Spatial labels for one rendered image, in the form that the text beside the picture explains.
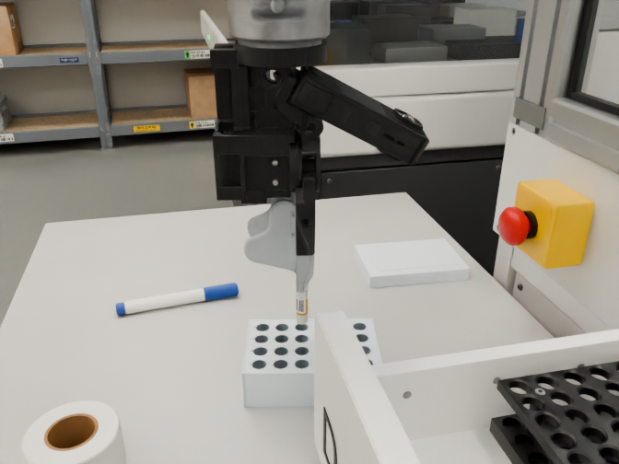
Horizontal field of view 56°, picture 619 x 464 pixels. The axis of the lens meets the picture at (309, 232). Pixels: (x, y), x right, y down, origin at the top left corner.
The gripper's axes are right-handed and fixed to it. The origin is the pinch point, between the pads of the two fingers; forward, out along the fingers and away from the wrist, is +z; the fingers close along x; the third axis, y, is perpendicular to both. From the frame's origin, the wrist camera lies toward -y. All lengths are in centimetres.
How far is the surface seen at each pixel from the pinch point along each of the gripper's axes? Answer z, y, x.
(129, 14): 11, 111, -370
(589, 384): -3.3, -16.0, 19.3
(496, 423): -0.4, -11.0, 19.3
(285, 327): 7.4, 2.2, -2.4
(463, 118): 1, -29, -58
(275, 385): 8.2, 2.9, 5.3
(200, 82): 50, 62, -339
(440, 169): 12, -27, -60
